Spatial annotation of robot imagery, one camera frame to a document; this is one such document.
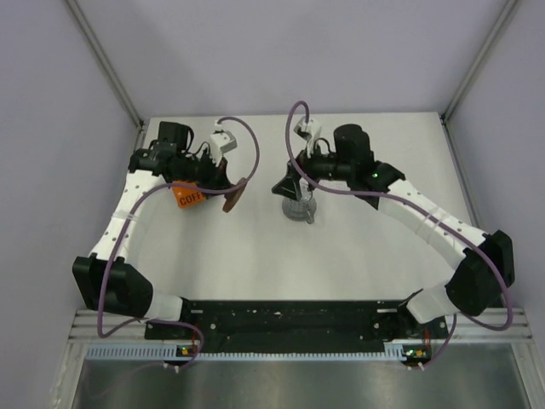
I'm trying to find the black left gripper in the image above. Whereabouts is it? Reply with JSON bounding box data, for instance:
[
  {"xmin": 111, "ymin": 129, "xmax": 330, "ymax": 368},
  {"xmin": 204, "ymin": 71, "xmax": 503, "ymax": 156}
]
[{"xmin": 174, "ymin": 147, "xmax": 233, "ymax": 199}]

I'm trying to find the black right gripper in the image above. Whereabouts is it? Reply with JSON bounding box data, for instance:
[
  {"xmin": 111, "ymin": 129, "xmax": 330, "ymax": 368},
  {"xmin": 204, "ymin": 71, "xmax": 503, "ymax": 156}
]
[{"xmin": 272, "ymin": 138, "xmax": 353, "ymax": 203}]

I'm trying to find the brown wooden dripper ring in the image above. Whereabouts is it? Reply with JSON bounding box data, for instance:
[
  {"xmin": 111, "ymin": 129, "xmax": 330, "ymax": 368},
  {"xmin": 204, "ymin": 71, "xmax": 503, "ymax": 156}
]
[{"xmin": 221, "ymin": 176, "xmax": 250, "ymax": 213}]

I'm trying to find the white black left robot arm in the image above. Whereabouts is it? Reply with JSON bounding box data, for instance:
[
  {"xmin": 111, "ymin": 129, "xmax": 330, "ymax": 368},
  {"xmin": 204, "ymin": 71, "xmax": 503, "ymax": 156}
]
[{"xmin": 72, "ymin": 121, "xmax": 238, "ymax": 338}]

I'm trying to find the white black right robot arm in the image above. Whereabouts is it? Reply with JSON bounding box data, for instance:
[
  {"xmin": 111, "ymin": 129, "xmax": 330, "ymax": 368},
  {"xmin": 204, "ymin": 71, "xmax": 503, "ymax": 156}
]
[{"xmin": 272, "ymin": 118, "xmax": 515, "ymax": 337}]

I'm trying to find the grey glass coffee server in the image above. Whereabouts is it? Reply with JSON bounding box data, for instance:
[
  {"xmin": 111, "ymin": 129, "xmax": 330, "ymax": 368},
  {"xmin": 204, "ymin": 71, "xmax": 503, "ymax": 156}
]
[{"xmin": 282, "ymin": 181, "xmax": 317, "ymax": 224}]

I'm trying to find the orange coffee filter box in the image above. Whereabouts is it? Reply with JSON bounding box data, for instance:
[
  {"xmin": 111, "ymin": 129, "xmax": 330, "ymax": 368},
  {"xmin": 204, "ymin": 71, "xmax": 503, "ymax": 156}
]
[{"xmin": 171, "ymin": 181, "xmax": 207, "ymax": 210}]

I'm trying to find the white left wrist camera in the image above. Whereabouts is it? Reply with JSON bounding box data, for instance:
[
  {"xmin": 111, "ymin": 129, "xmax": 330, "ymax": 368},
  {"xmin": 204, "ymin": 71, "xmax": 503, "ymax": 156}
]
[{"xmin": 208, "ymin": 121, "xmax": 238, "ymax": 166}]

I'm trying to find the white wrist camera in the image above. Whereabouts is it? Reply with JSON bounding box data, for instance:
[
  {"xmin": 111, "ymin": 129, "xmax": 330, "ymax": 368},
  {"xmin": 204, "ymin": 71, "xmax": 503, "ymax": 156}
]
[
  {"xmin": 208, "ymin": 121, "xmax": 238, "ymax": 166},
  {"xmin": 294, "ymin": 118, "xmax": 322, "ymax": 158}
]

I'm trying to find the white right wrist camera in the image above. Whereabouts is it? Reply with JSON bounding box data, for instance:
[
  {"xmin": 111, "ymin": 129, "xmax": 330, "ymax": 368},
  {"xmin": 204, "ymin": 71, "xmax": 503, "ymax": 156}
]
[{"xmin": 294, "ymin": 118, "xmax": 322, "ymax": 158}]

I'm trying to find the aluminium frame post left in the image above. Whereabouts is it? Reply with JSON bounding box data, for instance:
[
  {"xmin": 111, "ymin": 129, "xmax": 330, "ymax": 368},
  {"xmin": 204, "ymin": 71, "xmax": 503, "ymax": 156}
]
[{"xmin": 62, "ymin": 0, "xmax": 144, "ymax": 130}]

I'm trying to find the aluminium frame post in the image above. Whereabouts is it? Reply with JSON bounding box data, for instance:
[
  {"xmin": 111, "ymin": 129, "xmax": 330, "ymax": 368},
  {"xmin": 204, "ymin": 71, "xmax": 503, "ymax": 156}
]
[
  {"xmin": 62, "ymin": 0, "xmax": 144, "ymax": 130},
  {"xmin": 440, "ymin": 0, "xmax": 521, "ymax": 127}
]

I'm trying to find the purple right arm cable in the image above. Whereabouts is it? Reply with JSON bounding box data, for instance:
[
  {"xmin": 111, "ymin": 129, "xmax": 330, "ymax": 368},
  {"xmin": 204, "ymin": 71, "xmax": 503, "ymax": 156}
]
[{"xmin": 285, "ymin": 101, "xmax": 514, "ymax": 372}]

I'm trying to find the grey slotted cable duct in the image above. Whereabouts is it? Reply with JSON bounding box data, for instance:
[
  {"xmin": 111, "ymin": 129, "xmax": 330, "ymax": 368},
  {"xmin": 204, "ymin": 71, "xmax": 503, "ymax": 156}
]
[{"xmin": 86, "ymin": 343, "xmax": 429, "ymax": 363}]

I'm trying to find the aluminium front rail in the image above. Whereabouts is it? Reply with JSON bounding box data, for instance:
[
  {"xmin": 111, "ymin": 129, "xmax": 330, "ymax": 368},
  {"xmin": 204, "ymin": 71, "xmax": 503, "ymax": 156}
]
[{"xmin": 69, "ymin": 308, "xmax": 534, "ymax": 344}]

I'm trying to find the aluminium frame post right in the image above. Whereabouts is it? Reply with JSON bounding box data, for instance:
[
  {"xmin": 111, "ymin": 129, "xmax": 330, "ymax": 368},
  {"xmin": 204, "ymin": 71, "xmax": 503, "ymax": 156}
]
[{"xmin": 440, "ymin": 0, "xmax": 521, "ymax": 127}]

